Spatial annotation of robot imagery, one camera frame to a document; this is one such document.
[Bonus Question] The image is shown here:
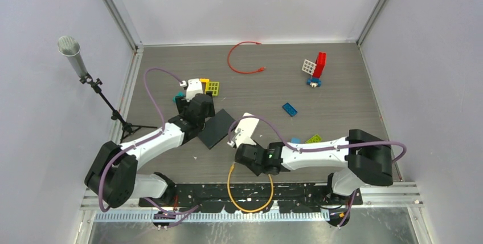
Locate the black network switch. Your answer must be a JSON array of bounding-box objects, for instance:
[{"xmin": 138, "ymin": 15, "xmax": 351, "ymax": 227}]
[{"xmin": 198, "ymin": 109, "xmax": 235, "ymax": 150}]

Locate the yellow ethernet cable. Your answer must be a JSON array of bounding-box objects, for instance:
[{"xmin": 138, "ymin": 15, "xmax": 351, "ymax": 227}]
[{"xmin": 227, "ymin": 162, "xmax": 275, "ymax": 214}]

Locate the white square switch box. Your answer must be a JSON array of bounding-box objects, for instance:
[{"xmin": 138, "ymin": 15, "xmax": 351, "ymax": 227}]
[{"xmin": 235, "ymin": 117, "xmax": 260, "ymax": 145}]

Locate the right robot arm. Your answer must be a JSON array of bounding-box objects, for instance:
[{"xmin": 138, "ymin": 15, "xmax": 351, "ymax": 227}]
[{"xmin": 231, "ymin": 129, "xmax": 393, "ymax": 204}]

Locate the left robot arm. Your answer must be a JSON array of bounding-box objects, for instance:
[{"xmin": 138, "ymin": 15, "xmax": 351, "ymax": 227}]
[{"xmin": 84, "ymin": 93, "xmax": 215, "ymax": 208}]

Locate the lime green lattice piece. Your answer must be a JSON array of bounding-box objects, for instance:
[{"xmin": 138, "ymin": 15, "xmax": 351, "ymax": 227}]
[{"xmin": 205, "ymin": 81, "xmax": 220, "ymax": 96}]

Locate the blue flat toy brick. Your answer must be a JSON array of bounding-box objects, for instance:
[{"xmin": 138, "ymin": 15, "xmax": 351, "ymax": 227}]
[{"xmin": 282, "ymin": 103, "xmax": 298, "ymax": 117}]

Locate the lime green flat brick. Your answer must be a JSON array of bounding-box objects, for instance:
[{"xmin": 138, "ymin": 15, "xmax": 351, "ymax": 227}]
[{"xmin": 305, "ymin": 134, "xmax": 322, "ymax": 144}]

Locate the black microphone stand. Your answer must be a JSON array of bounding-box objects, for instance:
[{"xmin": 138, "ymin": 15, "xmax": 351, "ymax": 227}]
[{"xmin": 80, "ymin": 74, "xmax": 157, "ymax": 142}]

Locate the blue toy brick base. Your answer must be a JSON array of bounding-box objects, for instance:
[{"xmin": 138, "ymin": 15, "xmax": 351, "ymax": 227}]
[{"xmin": 306, "ymin": 77, "xmax": 322, "ymax": 88}]

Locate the white toy lattice piece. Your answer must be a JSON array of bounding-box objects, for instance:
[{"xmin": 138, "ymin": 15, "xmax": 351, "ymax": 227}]
[{"xmin": 301, "ymin": 59, "xmax": 317, "ymax": 75}]

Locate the red toy brick tower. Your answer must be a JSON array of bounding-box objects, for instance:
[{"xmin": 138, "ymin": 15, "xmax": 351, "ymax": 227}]
[{"xmin": 312, "ymin": 52, "xmax": 326, "ymax": 79}]

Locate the silver microphone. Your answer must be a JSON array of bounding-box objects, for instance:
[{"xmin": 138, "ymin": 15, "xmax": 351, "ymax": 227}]
[{"xmin": 57, "ymin": 35, "xmax": 88, "ymax": 79}]

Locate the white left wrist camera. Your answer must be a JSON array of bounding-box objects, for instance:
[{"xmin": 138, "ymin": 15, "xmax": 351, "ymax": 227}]
[{"xmin": 179, "ymin": 79, "xmax": 204, "ymax": 101}]

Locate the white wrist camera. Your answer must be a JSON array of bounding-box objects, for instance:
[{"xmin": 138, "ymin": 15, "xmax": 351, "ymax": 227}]
[
  {"xmin": 179, "ymin": 79, "xmax": 204, "ymax": 101},
  {"xmin": 227, "ymin": 128, "xmax": 247, "ymax": 148}
]

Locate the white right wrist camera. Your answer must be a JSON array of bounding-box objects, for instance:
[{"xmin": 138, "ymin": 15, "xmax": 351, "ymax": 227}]
[{"xmin": 227, "ymin": 128, "xmax": 247, "ymax": 148}]

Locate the yellow toy window frame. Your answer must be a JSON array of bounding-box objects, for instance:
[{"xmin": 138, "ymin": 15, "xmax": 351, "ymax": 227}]
[{"xmin": 199, "ymin": 78, "xmax": 210, "ymax": 84}]

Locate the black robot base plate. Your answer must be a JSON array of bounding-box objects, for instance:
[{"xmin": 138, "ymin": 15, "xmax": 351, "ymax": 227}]
[{"xmin": 152, "ymin": 182, "xmax": 349, "ymax": 213}]

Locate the red ethernet cable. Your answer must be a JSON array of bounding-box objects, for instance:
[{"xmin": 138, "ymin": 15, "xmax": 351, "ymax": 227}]
[{"xmin": 227, "ymin": 40, "xmax": 267, "ymax": 75}]

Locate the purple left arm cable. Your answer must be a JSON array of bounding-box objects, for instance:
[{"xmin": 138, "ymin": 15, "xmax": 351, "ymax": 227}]
[{"xmin": 98, "ymin": 67, "xmax": 200, "ymax": 229}]

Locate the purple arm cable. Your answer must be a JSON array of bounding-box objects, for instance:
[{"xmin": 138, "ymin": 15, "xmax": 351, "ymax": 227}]
[
  {"xmin": 228, "ymin": 115, "xmax": 408, "ymax": 228},
  {"xmin": 98, "ymin": 67, "xmax": 200, "ymax": 229}
]

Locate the white perforated cable tray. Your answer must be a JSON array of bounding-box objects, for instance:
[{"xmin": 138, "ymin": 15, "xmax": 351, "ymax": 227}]
[{"xmin": 93, "ymin": 209, "xmax": 330, "ymax": 222}]

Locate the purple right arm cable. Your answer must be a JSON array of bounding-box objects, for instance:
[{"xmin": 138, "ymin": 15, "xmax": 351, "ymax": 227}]
[{"xmin": 228, "ymin": 115, "xmax": 408, "ymax": 228}]

